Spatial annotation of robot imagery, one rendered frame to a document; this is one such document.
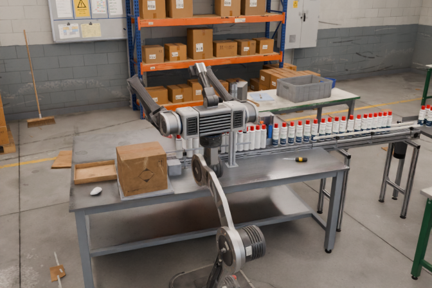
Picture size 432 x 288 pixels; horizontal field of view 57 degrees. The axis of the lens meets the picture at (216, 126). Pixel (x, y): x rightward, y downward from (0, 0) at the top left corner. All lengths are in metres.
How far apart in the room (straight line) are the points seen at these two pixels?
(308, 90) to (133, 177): 2.90
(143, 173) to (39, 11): 4.72
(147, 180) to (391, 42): 8.75
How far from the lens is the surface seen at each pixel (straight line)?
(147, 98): 2.51
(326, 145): 3.65
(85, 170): 3.24
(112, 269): 3.53
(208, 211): 3.73
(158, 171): 2.73
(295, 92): 4.90
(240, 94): 2.97
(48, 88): 7.23
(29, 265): 3.78
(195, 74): 2.41
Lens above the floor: 2.23
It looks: 21 degrees down
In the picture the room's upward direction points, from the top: straight up
